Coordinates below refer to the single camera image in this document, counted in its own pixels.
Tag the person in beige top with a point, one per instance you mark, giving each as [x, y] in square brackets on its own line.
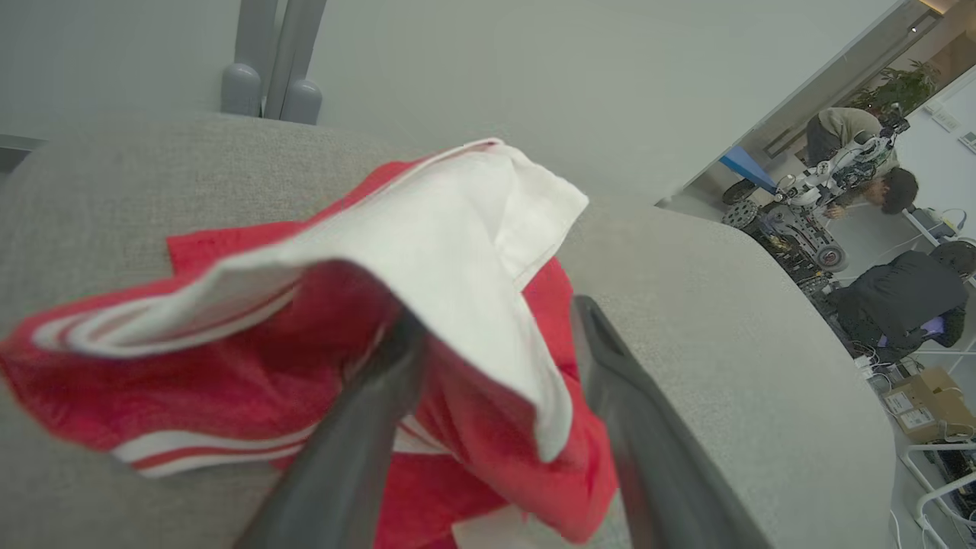
[858, 149]

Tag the green potted plant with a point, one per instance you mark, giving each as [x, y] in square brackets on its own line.
[900, 86]

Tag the person in black clothing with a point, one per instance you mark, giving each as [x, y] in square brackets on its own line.
[903, 301]

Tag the white and grey wheeled robot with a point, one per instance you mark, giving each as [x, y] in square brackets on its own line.
[812, 206]

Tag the white metal frame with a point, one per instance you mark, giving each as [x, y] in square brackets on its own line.
[938, 488]

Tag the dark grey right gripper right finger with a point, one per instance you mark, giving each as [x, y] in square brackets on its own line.
[648, 442]

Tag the blue board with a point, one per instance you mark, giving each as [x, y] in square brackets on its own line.
[747, 168]

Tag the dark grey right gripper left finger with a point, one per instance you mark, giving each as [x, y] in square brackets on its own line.
[343, 457]

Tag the brown cardboard box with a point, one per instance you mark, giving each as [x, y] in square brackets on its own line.
[929, 404]

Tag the red and white garment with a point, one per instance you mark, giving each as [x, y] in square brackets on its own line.
[320, 335]

